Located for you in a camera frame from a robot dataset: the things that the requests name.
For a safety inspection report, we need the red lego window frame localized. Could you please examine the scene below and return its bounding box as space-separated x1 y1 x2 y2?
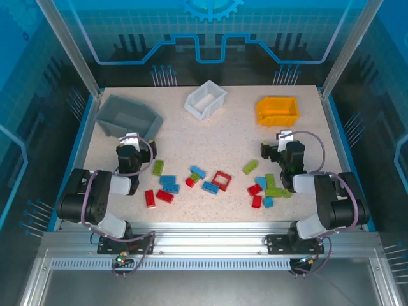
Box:
211 170 233 192

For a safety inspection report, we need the yellow plastic bin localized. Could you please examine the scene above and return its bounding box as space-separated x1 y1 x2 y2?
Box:
256 96 300 128

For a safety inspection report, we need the slotted gray cable duct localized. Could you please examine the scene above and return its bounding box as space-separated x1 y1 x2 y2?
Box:
50 258 291 271

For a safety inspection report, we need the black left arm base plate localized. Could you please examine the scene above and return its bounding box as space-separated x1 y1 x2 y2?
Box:
97 234 156 256

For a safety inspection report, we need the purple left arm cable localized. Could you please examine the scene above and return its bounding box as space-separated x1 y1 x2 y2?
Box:
81 135 157 278

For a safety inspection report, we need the aluminium frame post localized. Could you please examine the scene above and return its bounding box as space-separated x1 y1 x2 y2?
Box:
34 0 105 98
320 0 383 99

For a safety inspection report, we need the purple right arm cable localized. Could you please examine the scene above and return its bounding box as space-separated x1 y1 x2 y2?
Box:
288 129 360 278

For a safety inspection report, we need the aluminium front rail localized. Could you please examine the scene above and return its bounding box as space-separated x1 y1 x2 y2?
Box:
41 222 383 259

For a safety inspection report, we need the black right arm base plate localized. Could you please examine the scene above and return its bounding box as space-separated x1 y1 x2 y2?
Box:
266 234 326 256

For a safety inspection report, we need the gray plastic bin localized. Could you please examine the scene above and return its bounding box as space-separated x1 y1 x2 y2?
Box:
94 94 164 143

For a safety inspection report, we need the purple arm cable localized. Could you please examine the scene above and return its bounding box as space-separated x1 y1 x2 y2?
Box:
81 135 157 278
288 129 360 278

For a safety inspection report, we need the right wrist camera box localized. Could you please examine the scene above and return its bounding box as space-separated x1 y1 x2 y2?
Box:
275 129 294 152

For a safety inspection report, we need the white plastic bin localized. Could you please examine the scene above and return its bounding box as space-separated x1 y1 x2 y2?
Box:
184 79 228 121

